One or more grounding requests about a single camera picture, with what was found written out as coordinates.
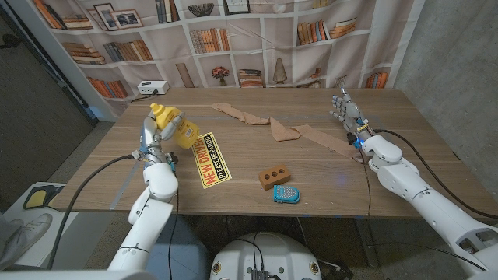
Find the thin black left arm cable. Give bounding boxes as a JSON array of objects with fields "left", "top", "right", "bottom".
[{"left": 167, "top": 166, "right": 180, "bottom": 280}]

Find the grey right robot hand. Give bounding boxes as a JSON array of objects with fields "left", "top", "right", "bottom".
[{"left": 329, "top": 86, "right": 377, "bottom": 148}]

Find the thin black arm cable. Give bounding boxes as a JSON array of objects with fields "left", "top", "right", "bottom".
[
  {"left": 359, "top": 155, "right": 374, "bottom": 219},
  {"left": 167, "top": 166, "right": 180, "bottom": 280}
]

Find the black power strip cord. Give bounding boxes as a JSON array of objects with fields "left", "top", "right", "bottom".
[{"left": 130, "top": 89, "right": 160, "bottom": 103}]

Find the blue object under table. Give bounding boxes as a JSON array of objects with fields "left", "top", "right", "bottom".
[{"left": 146, "top": 215, "right": 211, "bottom": 280}]

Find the printed bookshelf backdrop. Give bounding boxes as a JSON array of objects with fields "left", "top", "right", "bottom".
[{"left": 29, "top": 0, "right": 427, "bottom": 117}]

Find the brown block with three holes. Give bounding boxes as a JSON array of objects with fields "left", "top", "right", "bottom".
[{"left": 258, "top": 164, "right": 292, "bottom": 191}]

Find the yellow new driver sign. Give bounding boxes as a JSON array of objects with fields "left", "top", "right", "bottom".
[{"left": 191, "top": 131, "right": 233, "bottom": 190}]

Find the white floor board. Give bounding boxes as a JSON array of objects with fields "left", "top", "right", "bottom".
[{"left": 0, "top": 181, "right": 81, "bottom": 268}]

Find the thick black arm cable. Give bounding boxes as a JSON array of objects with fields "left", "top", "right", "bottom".
[
  {"left": 46, "top": 154, "right": 145, "bottom": 270},
  {"left": 373, "top": 128, "right": 498, "bottom": 219}
]

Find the yellow mustard bottle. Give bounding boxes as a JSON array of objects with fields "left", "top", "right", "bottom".
[{"left": 149, "top": 102, "right": 201, "bottom": 150}]

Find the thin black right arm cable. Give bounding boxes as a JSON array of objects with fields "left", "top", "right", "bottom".
[{"left": 359, "top": 155, "right": 374, "bottom": 219}]

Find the tan adhesive wrap strip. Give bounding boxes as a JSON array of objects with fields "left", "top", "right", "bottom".
[{"left": 211, "top": 102, "right": 363, "bottom": 163}]

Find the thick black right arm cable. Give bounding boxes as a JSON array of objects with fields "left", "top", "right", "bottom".
[{"left": 373, "top": 128, "right": 498, "bottom": 219}]

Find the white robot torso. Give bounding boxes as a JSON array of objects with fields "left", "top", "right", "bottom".
[{"left": 209, "top": 232, "right": 323, "bottom": 280}]

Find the yellow and black floor pad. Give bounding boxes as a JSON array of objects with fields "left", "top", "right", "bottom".
[{"left": 22, "top": 184, "right": 65, "bottom": 210}]

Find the white shoe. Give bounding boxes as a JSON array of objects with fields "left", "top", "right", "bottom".
[{"left": 0, "top": 212, "right": 54, "bottom": 270}]

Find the grey table leg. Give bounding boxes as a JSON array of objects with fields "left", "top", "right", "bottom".
[{"left": 356, "top": 217, "right": 381, "bottom": 268}]

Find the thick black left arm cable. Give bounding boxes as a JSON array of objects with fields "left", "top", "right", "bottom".
[{"left": 46, "top": 154, "right": 145, "bottom": 270}]

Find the white power strip box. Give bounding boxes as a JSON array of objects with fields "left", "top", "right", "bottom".
[{"left": 136, "top": 80, "right": 170, "bottom": 96}]

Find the thin black floor cable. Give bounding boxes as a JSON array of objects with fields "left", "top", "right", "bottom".
[{"left": 369, "top": 240, "right": 487, "bottom": 272}]

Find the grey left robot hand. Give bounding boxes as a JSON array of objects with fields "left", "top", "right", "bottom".
[{"left": 139, "top": 112, "right": 186, "bottom": 170}]

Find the black device on floor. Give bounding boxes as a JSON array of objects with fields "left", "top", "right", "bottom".
[{"left": 318, "top": 260, "right": 354, "bottom": 280}]

